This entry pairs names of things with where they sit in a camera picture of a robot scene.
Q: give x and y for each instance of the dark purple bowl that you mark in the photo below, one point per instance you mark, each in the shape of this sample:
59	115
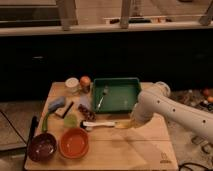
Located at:
42	147

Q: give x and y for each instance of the yellow banana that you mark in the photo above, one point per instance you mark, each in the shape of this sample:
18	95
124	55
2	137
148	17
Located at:
123	125

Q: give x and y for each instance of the green vegetable peeler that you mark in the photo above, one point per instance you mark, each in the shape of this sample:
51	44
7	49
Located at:
45	122

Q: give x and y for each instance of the white cup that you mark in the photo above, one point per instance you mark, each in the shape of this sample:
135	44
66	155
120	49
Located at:
72	84

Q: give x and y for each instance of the orange bowl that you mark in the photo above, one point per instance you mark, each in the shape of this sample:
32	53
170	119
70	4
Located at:
74	143

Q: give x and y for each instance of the orange lidded jar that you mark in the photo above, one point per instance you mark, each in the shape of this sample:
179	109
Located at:
85	82

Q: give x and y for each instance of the metal fork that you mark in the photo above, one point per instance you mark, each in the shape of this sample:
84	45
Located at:
104	93

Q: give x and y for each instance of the black stick tool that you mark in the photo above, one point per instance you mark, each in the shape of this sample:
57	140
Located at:
66	111

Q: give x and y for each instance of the bunch of dark grapes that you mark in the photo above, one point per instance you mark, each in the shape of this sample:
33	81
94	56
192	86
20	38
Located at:
88	114

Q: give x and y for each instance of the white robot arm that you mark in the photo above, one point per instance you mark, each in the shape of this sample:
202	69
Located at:
156	99

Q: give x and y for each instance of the green plastic tray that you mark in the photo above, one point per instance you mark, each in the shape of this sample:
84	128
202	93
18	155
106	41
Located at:
121	97

